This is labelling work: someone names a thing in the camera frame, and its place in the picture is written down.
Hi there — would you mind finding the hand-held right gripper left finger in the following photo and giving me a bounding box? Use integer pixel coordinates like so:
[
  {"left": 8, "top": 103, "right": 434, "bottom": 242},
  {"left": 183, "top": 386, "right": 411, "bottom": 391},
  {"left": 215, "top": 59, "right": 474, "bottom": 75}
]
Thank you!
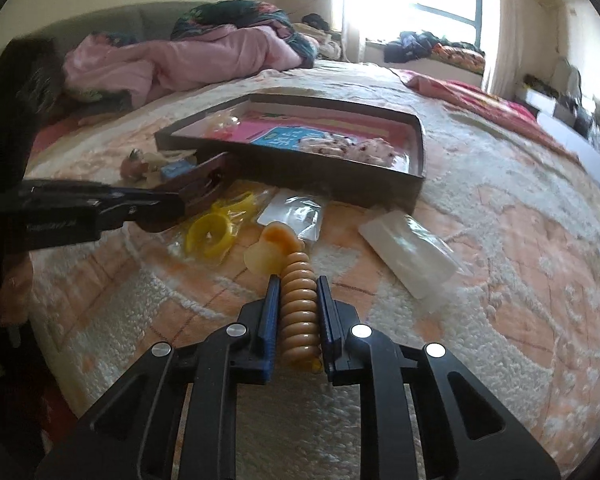
[{"left": 35, "top": 275, "right": 281, "bottom": 480}]

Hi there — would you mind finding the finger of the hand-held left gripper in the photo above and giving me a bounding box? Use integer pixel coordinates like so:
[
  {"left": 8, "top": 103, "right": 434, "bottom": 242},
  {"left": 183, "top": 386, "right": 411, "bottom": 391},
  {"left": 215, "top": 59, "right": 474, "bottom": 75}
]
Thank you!
[
  {"left": 92, "top": 183, "right": 184, "bottom": 207},
  {"left": 101, "top": 203, "right": 187, "bottom": 234}
]

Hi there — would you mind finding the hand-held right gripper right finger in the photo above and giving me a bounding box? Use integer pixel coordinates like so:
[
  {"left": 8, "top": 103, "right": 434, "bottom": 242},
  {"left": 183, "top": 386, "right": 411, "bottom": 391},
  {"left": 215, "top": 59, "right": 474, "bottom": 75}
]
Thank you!
[{"left": 316, "top": 275, "right": 563, "bottom": 480}]

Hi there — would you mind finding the orange spiral hair tie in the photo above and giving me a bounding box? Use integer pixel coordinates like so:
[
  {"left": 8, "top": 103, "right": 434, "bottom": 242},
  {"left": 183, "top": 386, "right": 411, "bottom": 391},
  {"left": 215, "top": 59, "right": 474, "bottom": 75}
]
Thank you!
[{"left": 244, "top": 222, "right": 326, "bottom": 375}]

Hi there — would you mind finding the brown hair clip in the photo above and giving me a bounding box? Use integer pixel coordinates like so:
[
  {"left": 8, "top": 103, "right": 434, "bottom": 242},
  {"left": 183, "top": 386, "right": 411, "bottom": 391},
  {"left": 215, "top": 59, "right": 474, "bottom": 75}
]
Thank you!
[{"left": 152, "top": 151, "right": 233, "bottom": 218}]

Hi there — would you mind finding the yellow bracelet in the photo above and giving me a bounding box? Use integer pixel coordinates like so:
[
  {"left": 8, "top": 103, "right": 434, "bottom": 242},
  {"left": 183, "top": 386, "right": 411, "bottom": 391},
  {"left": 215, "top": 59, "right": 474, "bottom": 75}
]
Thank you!
[{"left": 185, "top": 192, "right": 258, "bottom": 261}]

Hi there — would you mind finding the clear plastic bag with card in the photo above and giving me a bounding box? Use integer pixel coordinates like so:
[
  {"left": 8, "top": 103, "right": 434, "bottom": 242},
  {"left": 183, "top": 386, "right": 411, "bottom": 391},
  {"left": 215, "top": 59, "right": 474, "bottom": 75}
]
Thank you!
[{"left": 255, "top": 187, "right": 326, "bottom": 243}]

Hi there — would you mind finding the dark shallow box tray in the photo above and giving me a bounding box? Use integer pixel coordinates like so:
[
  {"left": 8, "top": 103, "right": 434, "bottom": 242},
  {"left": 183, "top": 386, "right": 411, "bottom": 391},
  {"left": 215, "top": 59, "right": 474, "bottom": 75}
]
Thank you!
[{"left": 154, "top": 93, "right": 427, "bottom": 213}]

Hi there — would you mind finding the person's left hand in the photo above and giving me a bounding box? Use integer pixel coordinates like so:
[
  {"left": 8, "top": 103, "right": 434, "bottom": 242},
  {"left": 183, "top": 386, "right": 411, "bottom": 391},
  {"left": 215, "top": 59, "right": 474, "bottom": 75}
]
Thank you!
[{"left": 0, "top": 260, "right": 33, "bottom": 326}]

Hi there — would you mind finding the small pink figurine clip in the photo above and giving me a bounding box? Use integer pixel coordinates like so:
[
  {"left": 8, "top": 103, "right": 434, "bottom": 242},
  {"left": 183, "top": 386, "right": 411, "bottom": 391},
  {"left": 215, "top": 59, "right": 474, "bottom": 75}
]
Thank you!
[{"left": 120, "top": 149, "right": 163, "bottom": 183}]

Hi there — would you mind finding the small blue trinket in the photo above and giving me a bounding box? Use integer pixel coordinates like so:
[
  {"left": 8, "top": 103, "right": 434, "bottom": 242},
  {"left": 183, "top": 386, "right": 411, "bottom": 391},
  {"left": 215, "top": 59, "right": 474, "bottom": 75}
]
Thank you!
[{"left": 160, "top": 159, "right": 193, "bottom": 180}]

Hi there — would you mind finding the white translucent pouch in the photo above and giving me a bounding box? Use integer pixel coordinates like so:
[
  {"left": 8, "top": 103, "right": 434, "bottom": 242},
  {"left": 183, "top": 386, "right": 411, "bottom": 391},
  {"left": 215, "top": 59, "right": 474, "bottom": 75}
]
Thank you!
[{"left": 357, "top": 210, "right": 473, "bottom": 313}]

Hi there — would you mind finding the pearl hair claw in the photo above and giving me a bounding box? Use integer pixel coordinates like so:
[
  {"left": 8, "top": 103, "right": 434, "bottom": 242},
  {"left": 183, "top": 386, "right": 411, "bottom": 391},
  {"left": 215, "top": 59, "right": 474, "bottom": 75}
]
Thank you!
[{"left": 205, "top": 112, "right": 243, "bottom": 138}]

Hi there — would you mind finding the blue printed card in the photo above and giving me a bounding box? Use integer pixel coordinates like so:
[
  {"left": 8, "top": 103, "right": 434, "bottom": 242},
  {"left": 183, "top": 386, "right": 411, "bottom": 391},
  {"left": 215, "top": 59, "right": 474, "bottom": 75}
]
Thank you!
[{"left": 252, "top": 125, "right": 321, "bottom": 151}]

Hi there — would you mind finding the pink quilt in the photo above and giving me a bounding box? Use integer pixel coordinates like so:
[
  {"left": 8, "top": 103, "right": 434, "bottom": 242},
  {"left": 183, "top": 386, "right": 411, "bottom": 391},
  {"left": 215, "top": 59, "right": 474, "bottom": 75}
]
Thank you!
[{"left": 62, "top": 25, "right": 306, "bottom": 106}]

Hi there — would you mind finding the floral fabric hair bow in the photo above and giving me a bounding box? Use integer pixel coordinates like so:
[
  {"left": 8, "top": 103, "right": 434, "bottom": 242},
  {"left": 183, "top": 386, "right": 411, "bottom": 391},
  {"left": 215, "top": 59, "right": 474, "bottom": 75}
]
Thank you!
[{"left": 297, "top": 132, "right": 396, "bottom": 166}]

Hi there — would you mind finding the green sofa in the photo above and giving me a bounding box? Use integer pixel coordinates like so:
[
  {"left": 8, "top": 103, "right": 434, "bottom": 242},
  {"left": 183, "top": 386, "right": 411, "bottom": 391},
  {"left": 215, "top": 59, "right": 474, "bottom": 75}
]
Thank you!
[{"left": 0, "top": 2, "right": 196, "bottom": 81}]

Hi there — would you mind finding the pink printed paper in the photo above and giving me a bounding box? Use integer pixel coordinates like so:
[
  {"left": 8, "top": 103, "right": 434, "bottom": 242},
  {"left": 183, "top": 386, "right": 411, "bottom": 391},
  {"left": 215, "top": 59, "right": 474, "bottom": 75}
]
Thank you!
[{"left": 172, "top": 107, "right": 421, "bottom": 173}]

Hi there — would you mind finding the dark floral quilt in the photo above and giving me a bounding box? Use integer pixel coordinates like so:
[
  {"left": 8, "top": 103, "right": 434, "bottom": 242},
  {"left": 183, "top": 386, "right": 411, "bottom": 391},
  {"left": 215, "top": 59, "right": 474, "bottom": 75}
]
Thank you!
[{"left": 170, "top": 0, "right": 318, "bottom": 68}]

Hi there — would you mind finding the beige clothes heap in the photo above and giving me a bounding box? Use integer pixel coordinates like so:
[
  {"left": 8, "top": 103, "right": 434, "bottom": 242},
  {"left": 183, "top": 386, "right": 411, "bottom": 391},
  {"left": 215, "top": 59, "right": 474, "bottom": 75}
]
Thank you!
[{"left": 300, "top": 10, "right": 346, "bottom": 61}]

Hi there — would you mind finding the red printed blanket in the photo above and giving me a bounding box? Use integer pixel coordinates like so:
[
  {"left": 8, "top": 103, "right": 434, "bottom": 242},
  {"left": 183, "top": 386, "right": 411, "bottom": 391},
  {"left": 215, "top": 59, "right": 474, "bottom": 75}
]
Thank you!
[{"left": 395, "top": 67, "right": 581, "bottom": 161}]

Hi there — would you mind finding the white window bench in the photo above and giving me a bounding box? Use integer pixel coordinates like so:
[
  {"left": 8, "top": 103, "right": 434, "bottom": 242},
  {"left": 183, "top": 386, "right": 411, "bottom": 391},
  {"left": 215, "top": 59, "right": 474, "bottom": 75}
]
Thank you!
[{"left": 362, "top": 40, "right": 486, "bottom": 78}]

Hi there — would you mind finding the colourful folded quilt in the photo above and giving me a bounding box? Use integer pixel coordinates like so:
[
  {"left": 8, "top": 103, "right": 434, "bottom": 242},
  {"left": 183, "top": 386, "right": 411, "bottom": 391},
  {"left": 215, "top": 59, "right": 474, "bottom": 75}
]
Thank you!
[{"left": 430, "top": 42, "right": 486, "bottom": 73}]

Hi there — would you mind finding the white cabinet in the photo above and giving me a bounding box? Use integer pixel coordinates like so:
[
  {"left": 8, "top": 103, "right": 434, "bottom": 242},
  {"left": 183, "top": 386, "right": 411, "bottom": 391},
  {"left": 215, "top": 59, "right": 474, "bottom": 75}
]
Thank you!
[{"left": 512, "top": 85, "right": 600, "bottom": 196}]

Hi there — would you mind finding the cream curtain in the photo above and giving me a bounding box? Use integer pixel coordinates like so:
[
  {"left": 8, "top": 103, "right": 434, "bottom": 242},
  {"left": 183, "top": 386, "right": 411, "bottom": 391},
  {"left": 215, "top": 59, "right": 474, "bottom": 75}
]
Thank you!
[{"left": 480, "top": 0, "right": 516, "bottom": 96}]

